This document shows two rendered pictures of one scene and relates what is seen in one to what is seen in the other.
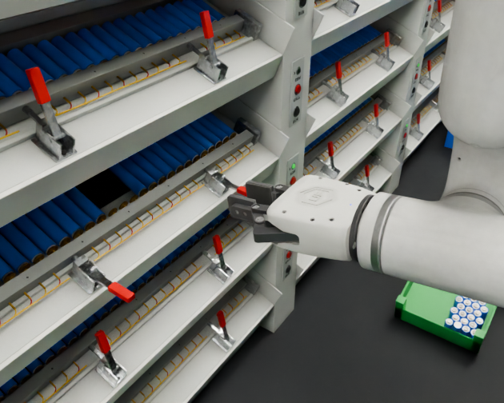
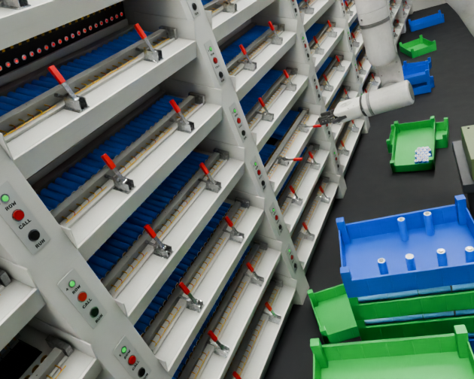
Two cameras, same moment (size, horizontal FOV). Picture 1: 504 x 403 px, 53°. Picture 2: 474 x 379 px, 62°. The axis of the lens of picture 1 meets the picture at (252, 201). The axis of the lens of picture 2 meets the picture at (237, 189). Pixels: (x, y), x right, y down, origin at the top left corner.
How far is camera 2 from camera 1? 0.98 m
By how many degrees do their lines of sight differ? 7
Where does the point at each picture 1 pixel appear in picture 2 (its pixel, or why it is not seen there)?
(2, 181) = (263, 128)
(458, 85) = (371, 53)
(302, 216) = (344, 109)
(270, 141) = (313, 110)
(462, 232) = (388, 89)
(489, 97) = (378, 53)
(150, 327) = (301, 188)
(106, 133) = (277, 112)
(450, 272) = (390, 101)
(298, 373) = (361, 205)
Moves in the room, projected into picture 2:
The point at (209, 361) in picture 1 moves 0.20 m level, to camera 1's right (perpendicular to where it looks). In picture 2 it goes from (323, 207) to (363, 192)
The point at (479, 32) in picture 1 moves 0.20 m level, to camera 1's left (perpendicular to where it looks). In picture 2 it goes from (370, 40) to (311, 65)
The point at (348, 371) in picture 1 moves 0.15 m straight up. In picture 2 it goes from (381, 196) to (376, 171)
